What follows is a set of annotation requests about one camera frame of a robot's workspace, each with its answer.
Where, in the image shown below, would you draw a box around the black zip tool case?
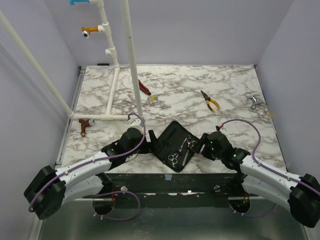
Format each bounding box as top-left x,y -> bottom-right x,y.
150,120 -> 199,173

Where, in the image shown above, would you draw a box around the silver hair scissors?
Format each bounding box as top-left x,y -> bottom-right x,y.
167,151 -> 181,168

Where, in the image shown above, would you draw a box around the silver thinning scissors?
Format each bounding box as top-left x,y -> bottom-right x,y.
181,135 -> 197,149

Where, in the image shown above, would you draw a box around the black hair comb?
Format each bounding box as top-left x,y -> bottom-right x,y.
163,131 -> 175,146

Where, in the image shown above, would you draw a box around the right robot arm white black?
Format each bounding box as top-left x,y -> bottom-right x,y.
194,131 -> 320,228

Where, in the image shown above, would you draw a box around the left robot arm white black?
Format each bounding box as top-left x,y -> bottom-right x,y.
23,127 -> 156,220

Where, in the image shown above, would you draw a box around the brown brass valve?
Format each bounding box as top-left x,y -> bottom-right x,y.
78,119 -> 95,137

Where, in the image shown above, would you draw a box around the red black utility knife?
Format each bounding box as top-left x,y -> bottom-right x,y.
138,80 -> 151,96

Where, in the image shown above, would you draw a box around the chrome faucet tap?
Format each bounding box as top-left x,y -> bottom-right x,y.
246,95 -> 263,110

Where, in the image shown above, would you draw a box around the orange tap on pipe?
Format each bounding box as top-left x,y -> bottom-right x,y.
81,26 -> 99,39

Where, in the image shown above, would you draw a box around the blue tap on pipe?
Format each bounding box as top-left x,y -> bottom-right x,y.
69,0 -> 90,6

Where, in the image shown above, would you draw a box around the yellow handled pliers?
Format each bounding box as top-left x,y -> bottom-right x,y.
200,90 -> 221,113

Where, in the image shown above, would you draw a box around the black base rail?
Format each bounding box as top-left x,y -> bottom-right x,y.
92,173 -> 246,208

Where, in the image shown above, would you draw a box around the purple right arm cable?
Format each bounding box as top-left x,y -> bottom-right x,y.
216,118 -> 320,218

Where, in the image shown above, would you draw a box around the white PVC pipe frame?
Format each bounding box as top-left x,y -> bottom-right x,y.
0,0 -> 143,121

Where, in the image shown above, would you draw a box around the aluminium extrusion frame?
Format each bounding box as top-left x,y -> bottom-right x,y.
28,65 -> 87,240

